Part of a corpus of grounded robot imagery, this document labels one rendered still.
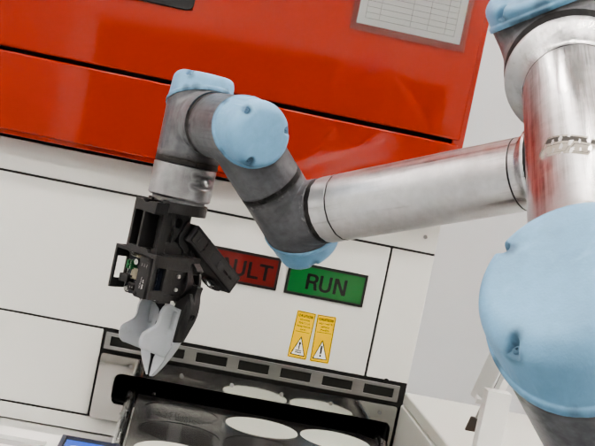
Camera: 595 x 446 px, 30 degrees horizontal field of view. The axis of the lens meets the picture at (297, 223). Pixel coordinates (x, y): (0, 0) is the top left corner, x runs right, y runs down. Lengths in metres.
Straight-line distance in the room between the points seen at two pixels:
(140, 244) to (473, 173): 0.40
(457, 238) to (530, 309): 2.56
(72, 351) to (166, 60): 0.44
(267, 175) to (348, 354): 0.50
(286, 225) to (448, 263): 1.96
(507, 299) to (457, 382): 2.61
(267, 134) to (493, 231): 2.06
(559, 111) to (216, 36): 0.80
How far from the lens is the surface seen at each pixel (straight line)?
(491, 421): 1.34
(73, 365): 1.65
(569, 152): 0.79
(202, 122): 1.23
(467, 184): 1.12
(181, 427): 1.47
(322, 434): 1.59
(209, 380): 1.63
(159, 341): 1.33
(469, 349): 3.24
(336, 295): 1.63
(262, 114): 1.18
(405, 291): 1.65
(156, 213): 1.28
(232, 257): 1.61
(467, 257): 3.20
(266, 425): 1.57
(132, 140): 1.56
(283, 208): 1.24
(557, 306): 0.63
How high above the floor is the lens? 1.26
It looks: 3 degrees down
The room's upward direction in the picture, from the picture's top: 12 degrees clockwise
